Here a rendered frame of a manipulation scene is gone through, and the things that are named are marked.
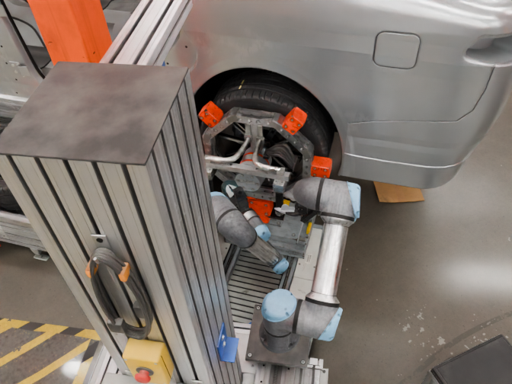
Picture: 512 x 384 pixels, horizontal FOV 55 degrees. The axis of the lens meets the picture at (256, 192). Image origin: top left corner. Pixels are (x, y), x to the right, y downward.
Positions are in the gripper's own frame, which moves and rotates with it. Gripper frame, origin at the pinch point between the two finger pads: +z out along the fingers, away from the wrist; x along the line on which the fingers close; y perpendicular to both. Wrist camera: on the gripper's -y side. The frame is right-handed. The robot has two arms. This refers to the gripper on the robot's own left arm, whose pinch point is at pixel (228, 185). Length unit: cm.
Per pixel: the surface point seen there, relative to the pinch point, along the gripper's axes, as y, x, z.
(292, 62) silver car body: -57, 35, -2
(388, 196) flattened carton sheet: 78, 115, 5
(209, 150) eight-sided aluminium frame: -8.4, -0.1, 19.2
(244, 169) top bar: -18.8, 3.8, -11.7
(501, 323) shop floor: 79, 109, -99
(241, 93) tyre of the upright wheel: -37.6, 18.2, 15.9
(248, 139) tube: -22.0, 13.7, 2.1
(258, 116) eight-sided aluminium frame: -31.0, 20.6, 4.3
